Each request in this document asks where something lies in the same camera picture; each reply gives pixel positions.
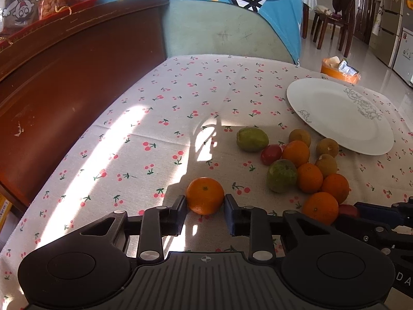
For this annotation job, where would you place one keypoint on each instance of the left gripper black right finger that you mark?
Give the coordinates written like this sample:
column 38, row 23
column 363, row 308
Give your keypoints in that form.
column 295, row 262

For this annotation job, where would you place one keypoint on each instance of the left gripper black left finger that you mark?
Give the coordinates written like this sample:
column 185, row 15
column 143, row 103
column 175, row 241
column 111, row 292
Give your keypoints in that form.
column 92, row 264

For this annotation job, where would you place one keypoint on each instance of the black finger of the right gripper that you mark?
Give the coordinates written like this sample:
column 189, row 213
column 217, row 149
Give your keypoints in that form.
column 398, row 214

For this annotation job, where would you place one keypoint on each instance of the orange tangerine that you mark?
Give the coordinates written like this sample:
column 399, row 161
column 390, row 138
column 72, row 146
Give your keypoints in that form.
column 204, row 196
column 297, row 152
column 321, row 206
column 310, row 178
column 336, row 185

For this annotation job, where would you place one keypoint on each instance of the brown kiwi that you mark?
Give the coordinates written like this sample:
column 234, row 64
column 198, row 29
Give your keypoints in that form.
column 300, row 135
column 326, row 164
column 327, row 146

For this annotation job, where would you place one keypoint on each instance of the green guava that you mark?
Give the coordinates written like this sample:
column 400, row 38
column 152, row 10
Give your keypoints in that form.
column 252, row 139
column 282, row 175

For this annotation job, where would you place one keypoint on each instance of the white plate with rose drawing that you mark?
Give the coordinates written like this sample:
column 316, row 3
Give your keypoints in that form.
column 343, row 114

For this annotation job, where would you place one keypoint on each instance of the orange smiley trash bin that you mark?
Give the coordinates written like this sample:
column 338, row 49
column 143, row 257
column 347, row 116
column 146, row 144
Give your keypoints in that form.
column 340, row 69

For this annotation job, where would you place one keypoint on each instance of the cherry print tablecloth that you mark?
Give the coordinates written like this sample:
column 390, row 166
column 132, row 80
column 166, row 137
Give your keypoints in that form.
column 176, row 124

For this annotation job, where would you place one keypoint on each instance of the dark red wooden cabinet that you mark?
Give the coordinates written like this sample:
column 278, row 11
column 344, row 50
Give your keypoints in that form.
column 57, row 80

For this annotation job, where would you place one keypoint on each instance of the dark wooden chair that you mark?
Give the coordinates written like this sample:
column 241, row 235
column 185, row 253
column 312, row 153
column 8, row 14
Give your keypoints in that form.
column 344, row 16

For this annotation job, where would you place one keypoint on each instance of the silver refrigerator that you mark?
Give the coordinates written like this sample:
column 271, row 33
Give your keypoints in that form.
column 391, row 38

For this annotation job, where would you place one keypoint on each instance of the wooden dining table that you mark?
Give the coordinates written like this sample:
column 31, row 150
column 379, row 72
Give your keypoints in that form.
column 308, row 5

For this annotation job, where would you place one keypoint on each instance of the light green sofa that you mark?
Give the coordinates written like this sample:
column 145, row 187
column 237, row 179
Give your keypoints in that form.
column 203, row 27

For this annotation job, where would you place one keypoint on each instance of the red snack gift bag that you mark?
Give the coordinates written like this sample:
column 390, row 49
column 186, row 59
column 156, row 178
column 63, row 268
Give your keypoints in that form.
column 19, row 17

